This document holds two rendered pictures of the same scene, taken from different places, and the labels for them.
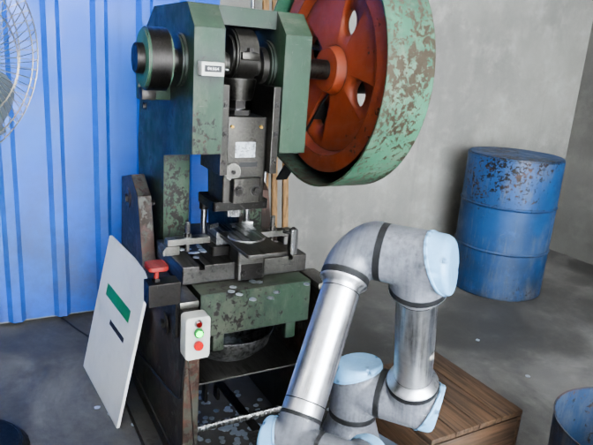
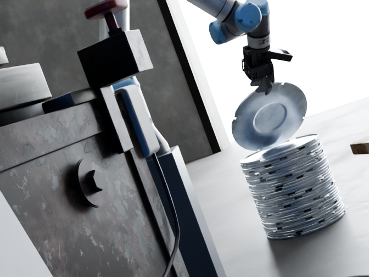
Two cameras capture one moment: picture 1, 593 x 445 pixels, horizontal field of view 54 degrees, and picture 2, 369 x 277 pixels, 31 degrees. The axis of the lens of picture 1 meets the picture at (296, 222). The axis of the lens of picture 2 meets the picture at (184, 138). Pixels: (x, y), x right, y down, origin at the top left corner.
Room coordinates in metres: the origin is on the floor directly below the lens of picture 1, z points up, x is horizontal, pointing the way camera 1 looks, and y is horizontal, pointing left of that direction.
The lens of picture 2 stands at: (2.21, 1.30, 0.58)
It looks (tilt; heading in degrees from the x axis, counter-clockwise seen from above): 4 degrees down; 233
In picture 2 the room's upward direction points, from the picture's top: 20 degrees counter-clockwise
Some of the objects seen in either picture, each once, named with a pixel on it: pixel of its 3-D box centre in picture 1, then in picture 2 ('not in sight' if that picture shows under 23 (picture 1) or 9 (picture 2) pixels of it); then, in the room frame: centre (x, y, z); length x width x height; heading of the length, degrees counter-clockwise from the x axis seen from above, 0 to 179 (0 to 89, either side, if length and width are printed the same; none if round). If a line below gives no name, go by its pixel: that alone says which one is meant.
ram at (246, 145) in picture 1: (239, 155); not in sight; (1.91, 0.20, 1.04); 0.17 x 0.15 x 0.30; 30
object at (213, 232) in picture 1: (232, 232); not in sight; (1.94, 0.22, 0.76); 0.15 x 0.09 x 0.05; 120
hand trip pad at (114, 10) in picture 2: (156, 275); (112, 26); (1.58, 0.40, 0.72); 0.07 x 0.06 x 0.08; 30
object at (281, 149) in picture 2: not in sight; (279, 149); (0.59, -0.35, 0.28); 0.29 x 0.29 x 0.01
